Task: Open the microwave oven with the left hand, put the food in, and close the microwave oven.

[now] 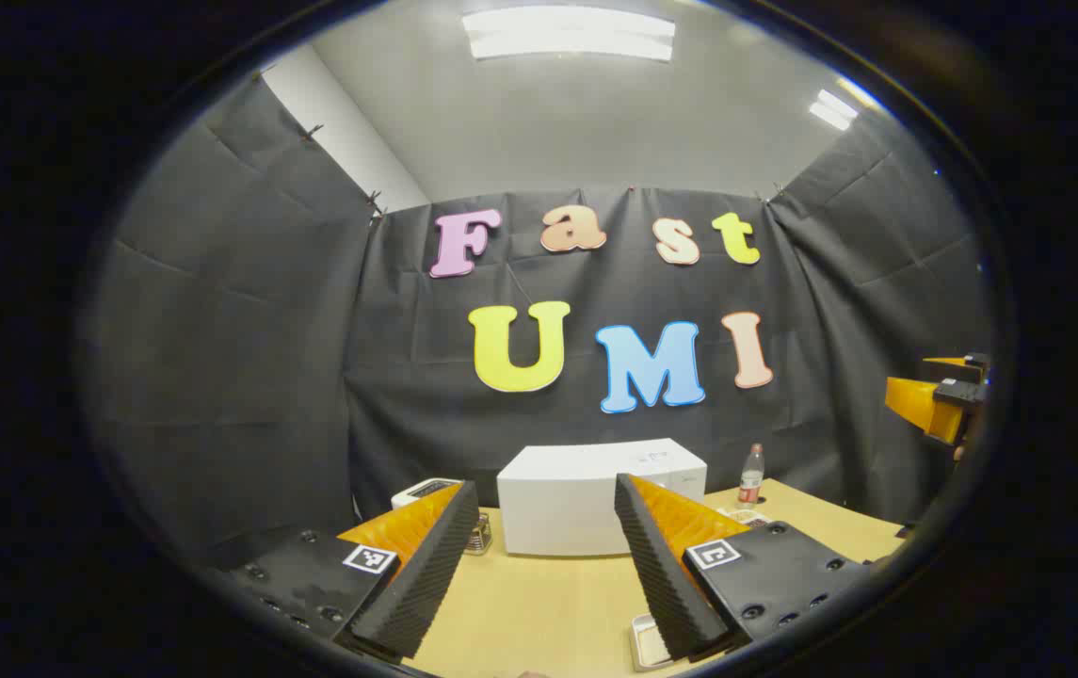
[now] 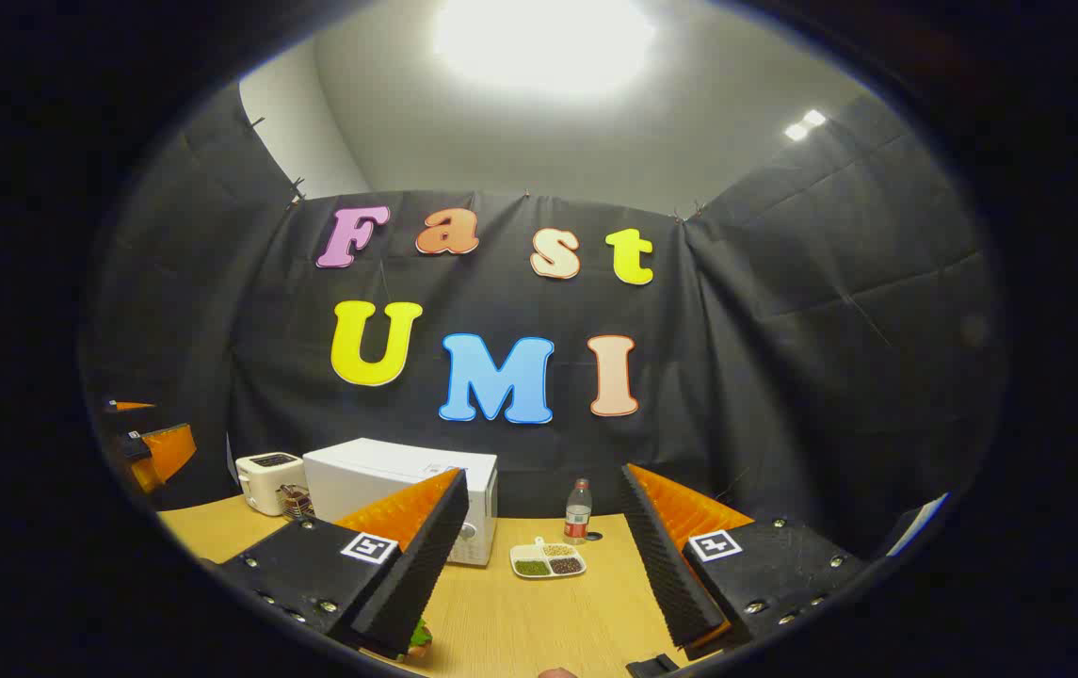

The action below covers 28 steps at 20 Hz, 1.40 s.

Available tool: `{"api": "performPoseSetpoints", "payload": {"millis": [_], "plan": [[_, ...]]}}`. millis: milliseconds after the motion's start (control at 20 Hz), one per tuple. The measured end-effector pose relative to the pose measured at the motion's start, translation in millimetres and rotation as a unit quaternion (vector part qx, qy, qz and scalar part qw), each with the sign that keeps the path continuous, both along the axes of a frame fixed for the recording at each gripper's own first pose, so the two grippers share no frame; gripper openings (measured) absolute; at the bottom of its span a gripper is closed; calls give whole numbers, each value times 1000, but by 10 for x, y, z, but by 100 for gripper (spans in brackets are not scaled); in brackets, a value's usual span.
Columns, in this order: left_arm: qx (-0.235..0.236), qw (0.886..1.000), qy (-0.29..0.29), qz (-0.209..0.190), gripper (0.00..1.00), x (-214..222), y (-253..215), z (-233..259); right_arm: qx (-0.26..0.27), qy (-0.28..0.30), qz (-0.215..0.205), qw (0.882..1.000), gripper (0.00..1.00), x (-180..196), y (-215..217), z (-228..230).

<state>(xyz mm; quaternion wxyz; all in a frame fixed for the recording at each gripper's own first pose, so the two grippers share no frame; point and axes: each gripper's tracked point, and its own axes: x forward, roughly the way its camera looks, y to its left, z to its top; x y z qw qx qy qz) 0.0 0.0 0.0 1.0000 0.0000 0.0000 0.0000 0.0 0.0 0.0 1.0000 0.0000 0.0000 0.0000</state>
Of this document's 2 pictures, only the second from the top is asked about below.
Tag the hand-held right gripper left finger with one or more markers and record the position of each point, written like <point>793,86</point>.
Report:
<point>426,565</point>

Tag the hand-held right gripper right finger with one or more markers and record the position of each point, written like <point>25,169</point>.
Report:
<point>666,565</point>

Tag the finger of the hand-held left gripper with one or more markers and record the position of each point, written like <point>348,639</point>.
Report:
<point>169,450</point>
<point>129,406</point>

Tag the sandwich with green lettuce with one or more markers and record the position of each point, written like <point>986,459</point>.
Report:
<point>418,638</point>

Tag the white microwave oven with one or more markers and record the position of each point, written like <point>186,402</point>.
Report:
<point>369,476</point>

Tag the white toaster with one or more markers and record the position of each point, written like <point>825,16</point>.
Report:
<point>265,480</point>

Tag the clear bottle with red label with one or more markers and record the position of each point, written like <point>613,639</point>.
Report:
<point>577,513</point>

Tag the white divided dish of beans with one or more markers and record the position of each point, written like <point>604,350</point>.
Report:
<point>548,562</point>

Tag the black backdrop cloth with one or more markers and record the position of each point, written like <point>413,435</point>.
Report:
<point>783,358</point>

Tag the small ceiling light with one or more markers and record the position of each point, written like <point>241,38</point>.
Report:
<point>804,124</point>

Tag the large ceiling light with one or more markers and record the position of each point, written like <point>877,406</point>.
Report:
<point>543,42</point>

